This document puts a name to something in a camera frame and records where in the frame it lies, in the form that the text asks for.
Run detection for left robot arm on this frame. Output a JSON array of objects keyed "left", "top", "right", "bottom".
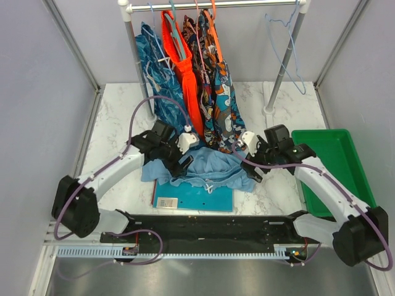
[{"left": 51, "top": 120, "right": 199, "bottom": 242}]

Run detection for green plastic bin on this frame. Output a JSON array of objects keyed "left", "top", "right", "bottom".
[{"left": 291, "top": 129, "right": 376, "bottom": 207}]

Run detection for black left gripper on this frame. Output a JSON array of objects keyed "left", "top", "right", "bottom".
[{"left": 158, "top": 134, "right": 194, "bottom": 178}]

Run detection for light blue cable duct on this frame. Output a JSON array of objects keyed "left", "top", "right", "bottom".
[{"left": 56, "top": 245, "right": 289, "bottom": 260}]

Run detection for orange plastic hanger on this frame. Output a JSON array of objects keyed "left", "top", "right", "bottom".
[{"left": 204, "top": 0, "right": 223, "bottom": 62}]

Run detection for teal plastic hanger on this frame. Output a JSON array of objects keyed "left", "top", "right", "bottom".
[{"left": 165, "top": 0, "right": 186, "bottom": 60}]

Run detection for orange shorts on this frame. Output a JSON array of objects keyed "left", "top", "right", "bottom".
[{"left": 161, "top": 10, "right": 204, "bottom": 138}]

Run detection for dark comic print shorts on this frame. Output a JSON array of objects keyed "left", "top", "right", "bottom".
[{"left": 182, "top": 15, "right": 214, "bottom": 140}]

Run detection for right aluminium frame post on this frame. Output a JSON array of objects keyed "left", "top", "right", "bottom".
[{"left": 314, "top": 0, "right": 370, "bottom": 91}]

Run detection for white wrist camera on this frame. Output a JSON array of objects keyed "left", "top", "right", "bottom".
[
  {"left": 236, "top": 131, "right": 259, "bottom": 157},
  {"left": 176, "top": 125, "right": 200, "bottom": 155}
]

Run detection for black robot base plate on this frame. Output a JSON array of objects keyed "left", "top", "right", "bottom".
[{"left": 100, "top": 212, "right": 315, "bottom": 253}]

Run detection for light blue wire hanger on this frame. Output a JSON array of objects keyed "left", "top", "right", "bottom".
[{"left": 264, "top": 1, "right": 307, "bottom": 95}]

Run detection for left aluminium frame post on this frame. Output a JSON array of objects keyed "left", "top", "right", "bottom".
[{"left": 43, "top": 0, "right": 101, "bottom": 93}]

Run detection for blue plastic hanger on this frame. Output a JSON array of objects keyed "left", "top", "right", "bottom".
[{"left": 147, "top": 2, "right": 173, "bottom": 70}]

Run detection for blue patterned shorts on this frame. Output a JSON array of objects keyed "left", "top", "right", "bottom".
[{"left": 136, "top": 22, "right": 197, "bottom": 133}]

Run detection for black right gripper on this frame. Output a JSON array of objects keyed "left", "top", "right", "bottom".
[{"left": 240, "top": 135, "right": 279, "bottom": 183}]

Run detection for colourful cartoon print shorts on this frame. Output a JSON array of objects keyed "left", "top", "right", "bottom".
[{"left": 200, "top": 9, "right": 246, "bottom": 154}]

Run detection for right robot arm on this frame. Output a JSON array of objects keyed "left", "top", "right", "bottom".
[{"left": 231, "top": 125, "right": 394, "bottom": 271}]

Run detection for teal folder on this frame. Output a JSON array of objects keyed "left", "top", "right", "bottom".
[{"left": 151, "top": 181, "right": 233, "bottom": 212}]

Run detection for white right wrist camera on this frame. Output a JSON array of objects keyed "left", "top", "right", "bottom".
[{"left": 236, "top": 131, "right": 259, "bottom": 157}]

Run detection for light blue shorts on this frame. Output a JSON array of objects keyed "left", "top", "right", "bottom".
[{"left": 141, "top": 147, "right": 255, "bottom": 193}]

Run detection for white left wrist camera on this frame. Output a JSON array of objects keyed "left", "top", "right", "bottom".
[{"left": 176, "top": 125, "right": 200, "bottom": 155}]

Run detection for white metal clothes rack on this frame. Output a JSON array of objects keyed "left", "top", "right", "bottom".
[{"left": 117, "top": 0, "right": 312, "bottom": 123}]

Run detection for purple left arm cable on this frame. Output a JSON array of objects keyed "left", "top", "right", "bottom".
[{"left": 54, "top": 95, "right": 194, "bottom": 241}]

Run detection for aluminium frame post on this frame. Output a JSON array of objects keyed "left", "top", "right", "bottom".
[
  {"left": 314, "top": 0, "right": 370, "bottom": 91},
  {"left": 43, "top": 0, "right": 101, "bottom": 93}
]

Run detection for pink plastic hanger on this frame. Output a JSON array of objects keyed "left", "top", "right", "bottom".
[{"left": 194, "top": 0, "right": 206, "bottom": 73}]

